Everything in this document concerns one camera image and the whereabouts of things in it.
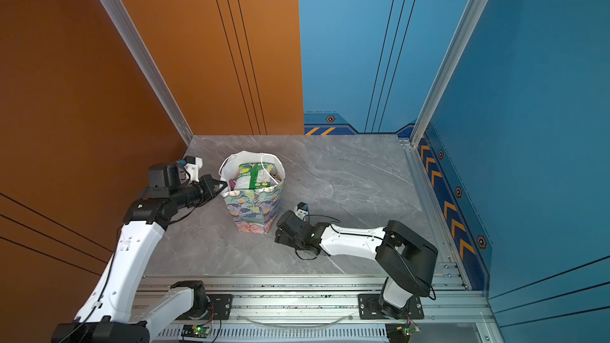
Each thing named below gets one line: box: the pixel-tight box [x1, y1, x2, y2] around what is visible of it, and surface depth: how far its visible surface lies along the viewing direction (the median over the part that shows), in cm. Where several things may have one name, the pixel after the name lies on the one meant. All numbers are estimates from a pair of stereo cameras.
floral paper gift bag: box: [219, 150, 286, 235], surface depth 80 cm
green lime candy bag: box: [234, 161, 276, 190], surface depth 82 cm
